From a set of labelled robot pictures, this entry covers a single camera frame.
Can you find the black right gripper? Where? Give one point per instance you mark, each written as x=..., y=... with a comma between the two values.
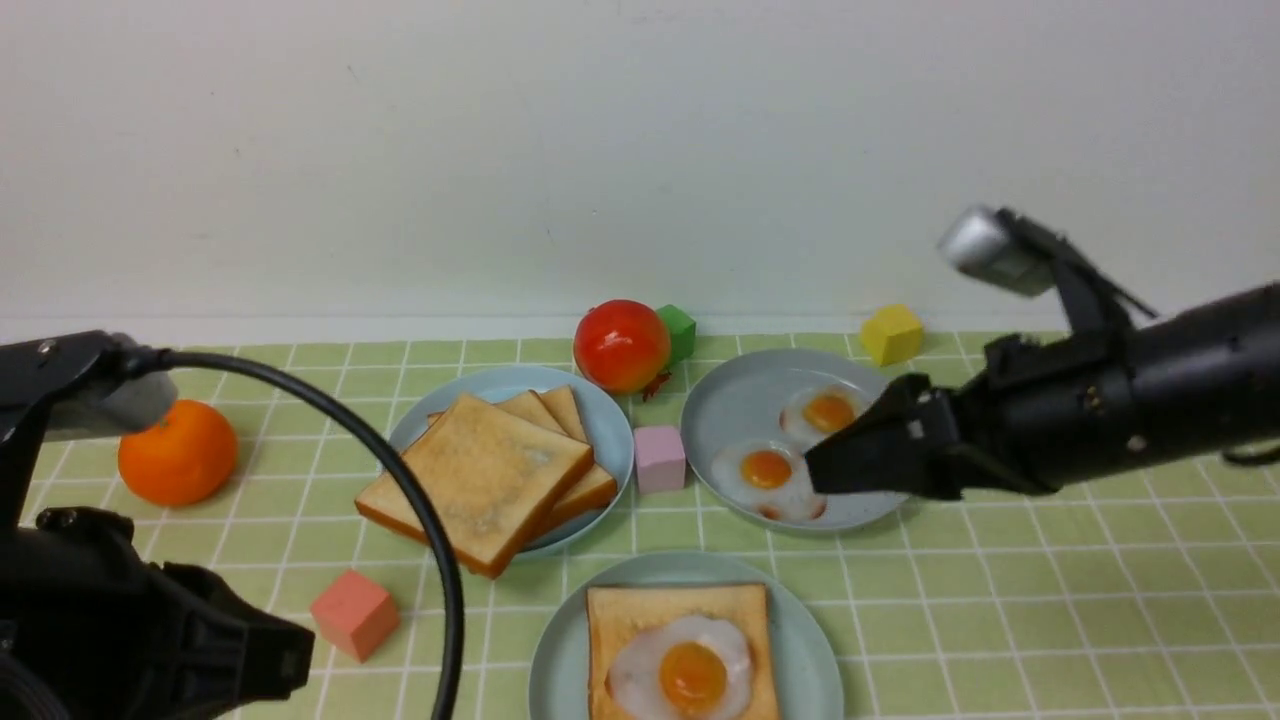
x=1039, y=418

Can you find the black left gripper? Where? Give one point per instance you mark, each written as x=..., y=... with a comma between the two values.
x=200, y=651

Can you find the fried egg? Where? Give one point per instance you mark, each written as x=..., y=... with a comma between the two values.
x=816, y=413
x=693, y=667
x=769, y=479

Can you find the toast slice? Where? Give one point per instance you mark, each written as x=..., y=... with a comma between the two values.
x=556, y=409
x=491, y=477
x=616, y=614

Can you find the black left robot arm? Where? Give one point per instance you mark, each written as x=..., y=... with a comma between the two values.
x=92, y=631

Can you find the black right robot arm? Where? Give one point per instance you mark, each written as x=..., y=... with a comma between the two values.
x=1206, y=380

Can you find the yellow cube block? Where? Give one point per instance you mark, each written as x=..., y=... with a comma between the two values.
x=892, y=335

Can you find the grey plate with eggs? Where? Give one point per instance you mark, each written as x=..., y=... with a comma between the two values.
x=742, y=399

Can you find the salmon cube block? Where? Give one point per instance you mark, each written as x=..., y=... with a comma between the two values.
x=356, y=615

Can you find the orange mandarin fruit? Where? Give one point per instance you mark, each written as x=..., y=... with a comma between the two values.
x=184, y=459

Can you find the pink cube block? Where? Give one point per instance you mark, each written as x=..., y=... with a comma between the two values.
x=660, y=460

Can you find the green cube block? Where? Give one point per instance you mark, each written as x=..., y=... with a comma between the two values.
x=682, y=332

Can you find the light blue front plate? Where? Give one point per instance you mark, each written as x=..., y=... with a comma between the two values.
x=805, y=666

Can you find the green checkered tablecloth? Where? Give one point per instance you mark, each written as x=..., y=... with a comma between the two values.
x=1148, y=596

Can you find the blue plate with toast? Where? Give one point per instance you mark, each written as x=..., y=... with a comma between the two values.
x=605, y=422

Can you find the red tomato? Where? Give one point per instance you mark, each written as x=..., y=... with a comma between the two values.
x=623, y=347

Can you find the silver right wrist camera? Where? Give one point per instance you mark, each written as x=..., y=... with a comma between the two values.
x=1009, y=251

